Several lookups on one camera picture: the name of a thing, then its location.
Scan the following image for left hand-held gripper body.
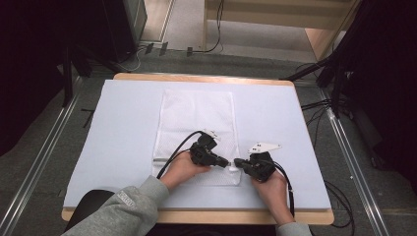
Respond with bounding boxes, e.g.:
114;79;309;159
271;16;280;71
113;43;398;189
189;129;222;167

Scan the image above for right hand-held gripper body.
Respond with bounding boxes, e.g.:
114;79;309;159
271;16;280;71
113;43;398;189
245;142;282;183

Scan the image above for white mesh laundry bag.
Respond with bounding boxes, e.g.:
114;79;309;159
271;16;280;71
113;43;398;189
151;88;242;188

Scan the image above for person's left hand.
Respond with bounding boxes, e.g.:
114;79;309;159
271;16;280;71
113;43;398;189
158;150;212;192

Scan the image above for person's right hand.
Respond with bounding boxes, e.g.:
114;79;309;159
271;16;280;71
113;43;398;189
251;169;293;212

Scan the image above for wooden table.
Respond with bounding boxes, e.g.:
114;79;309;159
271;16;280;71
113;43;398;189
60;72;335;227

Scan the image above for white table mat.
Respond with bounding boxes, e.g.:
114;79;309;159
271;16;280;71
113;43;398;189
62;79;332;211

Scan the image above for black metal stand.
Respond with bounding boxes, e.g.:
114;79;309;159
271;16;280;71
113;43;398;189
61;40;96;108
279;48;349;120

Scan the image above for dark cabinet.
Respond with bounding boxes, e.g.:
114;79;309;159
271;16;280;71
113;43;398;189
99;0;149;64

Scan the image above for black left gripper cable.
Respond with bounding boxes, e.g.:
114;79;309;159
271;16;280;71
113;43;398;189
155;130;205;181

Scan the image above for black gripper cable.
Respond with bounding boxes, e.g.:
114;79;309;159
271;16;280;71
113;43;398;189
155;130;205;181
269;159;296;218

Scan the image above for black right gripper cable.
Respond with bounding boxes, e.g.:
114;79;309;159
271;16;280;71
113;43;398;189
269;159;296;218

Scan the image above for black floor cables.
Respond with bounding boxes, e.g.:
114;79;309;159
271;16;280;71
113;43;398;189
295;62;338;149

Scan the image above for black floor cable loop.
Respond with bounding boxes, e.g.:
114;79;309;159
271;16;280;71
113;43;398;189
323;179;356;229

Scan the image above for metal floor rail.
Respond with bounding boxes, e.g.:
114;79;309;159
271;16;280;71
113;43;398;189
318;88;391;236
0;76;84;236

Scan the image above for white floor cable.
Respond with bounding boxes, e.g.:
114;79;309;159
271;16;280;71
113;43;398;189
121;45;148;74

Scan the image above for black hanging cable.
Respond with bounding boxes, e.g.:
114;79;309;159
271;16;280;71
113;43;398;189
191;0;226;55

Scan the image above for light wooden furniture frame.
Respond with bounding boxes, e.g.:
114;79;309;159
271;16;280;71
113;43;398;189
202;0;362;62

